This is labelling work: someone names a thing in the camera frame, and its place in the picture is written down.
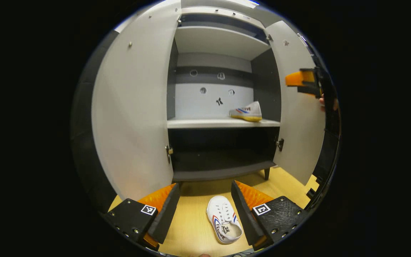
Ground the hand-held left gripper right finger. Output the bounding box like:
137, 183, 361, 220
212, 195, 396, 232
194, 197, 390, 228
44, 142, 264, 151
231, 180, 309, 251

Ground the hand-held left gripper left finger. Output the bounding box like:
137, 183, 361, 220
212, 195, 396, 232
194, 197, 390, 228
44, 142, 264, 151
101, 183, 181, 251

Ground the white striped canvas shoe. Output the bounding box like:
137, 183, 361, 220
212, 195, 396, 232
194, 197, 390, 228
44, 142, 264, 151
206, 195, 243, 245
229, 101, 263, 122

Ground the grey shoe cabinet door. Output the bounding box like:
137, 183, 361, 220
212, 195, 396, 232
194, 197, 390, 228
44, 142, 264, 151
91, 3, 183, 201
264, 20, 326, 186

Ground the grey shoe cabinet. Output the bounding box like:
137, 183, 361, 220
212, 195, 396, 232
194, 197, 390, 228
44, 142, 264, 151
166, 6, 283, 182

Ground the black backdrop cloth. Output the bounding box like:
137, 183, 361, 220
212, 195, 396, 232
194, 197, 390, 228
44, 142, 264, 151
305, 34, 341, 211
71, 30, 120, 215

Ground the large ceiling light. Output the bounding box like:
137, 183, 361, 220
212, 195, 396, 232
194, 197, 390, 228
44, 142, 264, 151
227, 0, 260, 9

